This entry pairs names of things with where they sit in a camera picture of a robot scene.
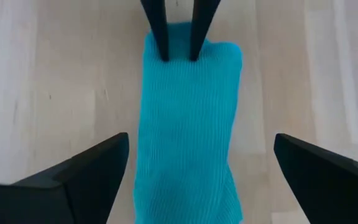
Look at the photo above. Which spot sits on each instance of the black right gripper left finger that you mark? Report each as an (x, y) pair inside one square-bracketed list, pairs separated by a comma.
[(82, 186)]

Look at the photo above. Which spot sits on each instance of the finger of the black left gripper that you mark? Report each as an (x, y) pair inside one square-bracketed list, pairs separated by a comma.
[(158, 28), (202, 28)]

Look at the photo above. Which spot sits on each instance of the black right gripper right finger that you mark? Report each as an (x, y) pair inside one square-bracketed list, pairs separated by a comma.
[(328, 180)]

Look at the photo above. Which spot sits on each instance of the blue microfiber towel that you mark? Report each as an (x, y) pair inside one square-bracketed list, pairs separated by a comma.
[(185, 124)]

